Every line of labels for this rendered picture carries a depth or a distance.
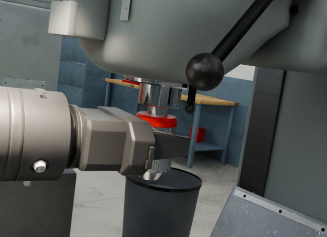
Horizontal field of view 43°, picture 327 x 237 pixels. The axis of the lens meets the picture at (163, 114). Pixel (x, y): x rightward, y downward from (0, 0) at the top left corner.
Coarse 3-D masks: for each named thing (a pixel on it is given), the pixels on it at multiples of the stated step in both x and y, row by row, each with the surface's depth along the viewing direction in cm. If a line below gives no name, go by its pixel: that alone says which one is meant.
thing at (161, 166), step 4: (152, 128) 44; (156, 128) 44; (160, 128) 44; (164, 128) 45; (168, 128) 45; (172, 128) 45; (164, 132) 45; (168, 132) 45; (172, 132) 45; (156, 160) 45; (160, 160) 45; (164, 160) 45; (168, 160) 46; (152, 164) 45; (156, 164) 45; (160, 164) 45; (164, 164) 45; (168, 164) 46; (152, 168) 45; (156, 168) 45; (160, 168) 45; (164, 168) 46; (168, 168) 46; (152, 172) 45; (156, 172) 45; (160, 172) 45; (164, 172) 46
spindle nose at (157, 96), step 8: (144, 88) 44; (152, 88) 44; (160, 88) 44; (168, 88) 44; (176, 88) 44; (144, 96) 44; (152, 96) 44; (160, 96) 44; (168, 96) 44; (176, 96) 45; (144, 104) 45; (152, 104) 44; (160, 104) 44; (168, 104) 44; (176, 104) 45
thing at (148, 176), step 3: (144, 174) 46; (147, 174) 46; (150, 174) 46; (153, 174) 46; (156, 174) 46; (159, 174) 46; (141, 177) 47; (144, 177) 46; (147, 177) 46; (150, 177) 46; (153, 177) 46; (156, 177) 46
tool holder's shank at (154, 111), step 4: (148, 108) 46; (152, 108) 45; (156, 108) 45; (160, 108) 45; (148, 112) 46; (152, 112) 45; (156, 112) 45; (160, 112) 45; (164, 112) 46; (164, 116) 46
